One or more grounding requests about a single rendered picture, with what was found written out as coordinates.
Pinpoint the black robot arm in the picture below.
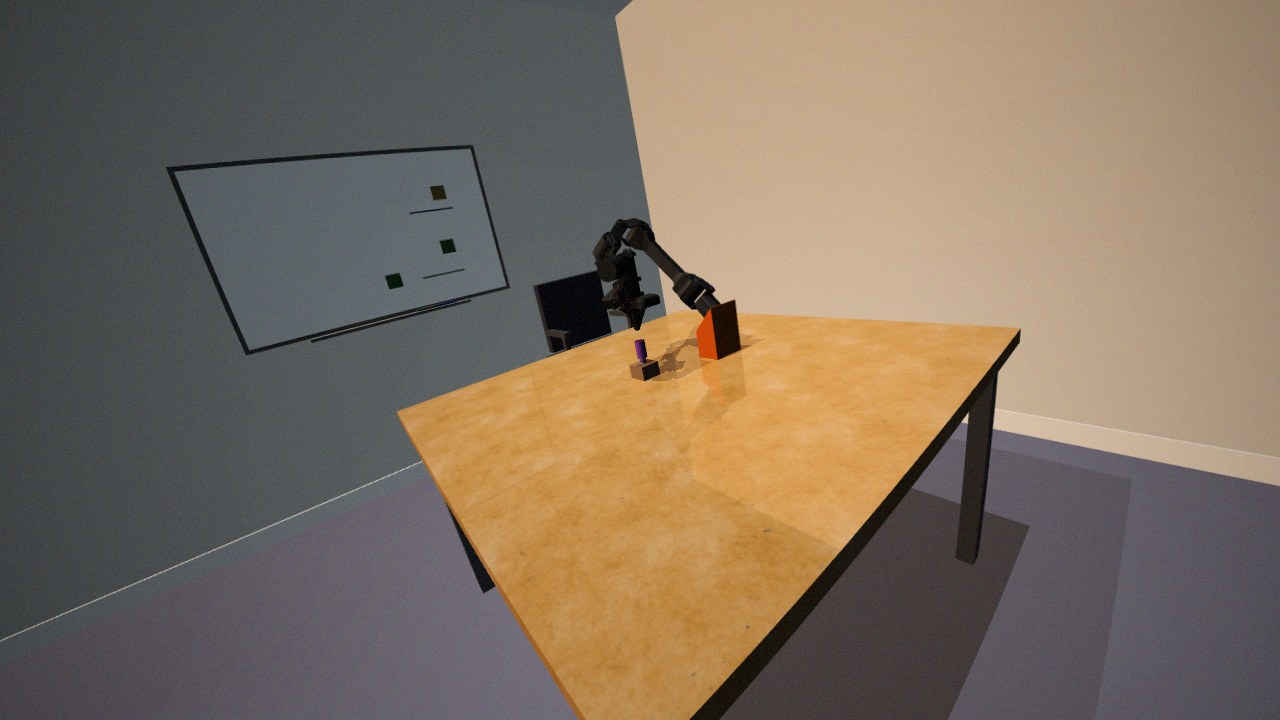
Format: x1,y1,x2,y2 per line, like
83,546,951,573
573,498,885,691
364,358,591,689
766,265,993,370
593,218,721,318

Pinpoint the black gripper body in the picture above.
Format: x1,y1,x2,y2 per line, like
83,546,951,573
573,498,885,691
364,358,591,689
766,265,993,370
614,273,660,309

